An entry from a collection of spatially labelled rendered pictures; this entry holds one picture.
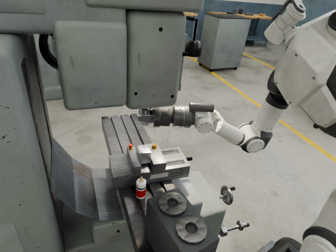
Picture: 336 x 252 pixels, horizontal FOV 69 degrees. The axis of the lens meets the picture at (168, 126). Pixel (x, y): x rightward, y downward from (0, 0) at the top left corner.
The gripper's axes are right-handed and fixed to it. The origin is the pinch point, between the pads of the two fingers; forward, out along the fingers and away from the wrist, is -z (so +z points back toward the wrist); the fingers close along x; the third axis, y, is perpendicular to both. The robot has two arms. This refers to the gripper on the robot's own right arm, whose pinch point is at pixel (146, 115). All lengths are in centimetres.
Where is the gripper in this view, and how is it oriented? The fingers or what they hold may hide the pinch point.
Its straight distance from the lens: 98.0
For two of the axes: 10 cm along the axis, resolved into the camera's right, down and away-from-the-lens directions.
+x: 0.5, 5.3, -8.5
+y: -0.8, 8.5, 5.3
